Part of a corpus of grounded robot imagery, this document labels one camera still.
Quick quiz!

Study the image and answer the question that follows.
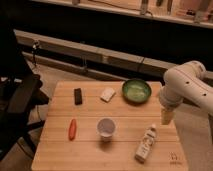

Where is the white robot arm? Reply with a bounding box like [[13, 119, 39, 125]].
[[159, 61, 213, 125]]

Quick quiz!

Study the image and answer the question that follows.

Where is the white plastic bottle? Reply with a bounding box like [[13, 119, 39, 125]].
[[135, 124, 156, 163]]

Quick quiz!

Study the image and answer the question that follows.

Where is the green bowl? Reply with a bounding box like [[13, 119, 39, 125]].
[[122, 79, 152, 104]]

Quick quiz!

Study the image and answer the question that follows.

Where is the white sponge block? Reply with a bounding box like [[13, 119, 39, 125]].
[[100, 87, 116, 102]]

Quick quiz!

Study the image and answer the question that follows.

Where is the wooden table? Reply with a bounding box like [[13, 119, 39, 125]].
[[32, 81, 188, 171]]

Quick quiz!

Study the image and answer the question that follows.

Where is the black rectangular block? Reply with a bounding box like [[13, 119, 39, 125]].
[[74, 88, 83, 105]]

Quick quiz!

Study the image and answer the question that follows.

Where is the orange carrot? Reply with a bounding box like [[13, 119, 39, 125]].
[[68, 119, 77, 140]]

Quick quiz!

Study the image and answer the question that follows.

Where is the black chair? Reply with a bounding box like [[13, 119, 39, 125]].
[[0, 28, 49, 161]]

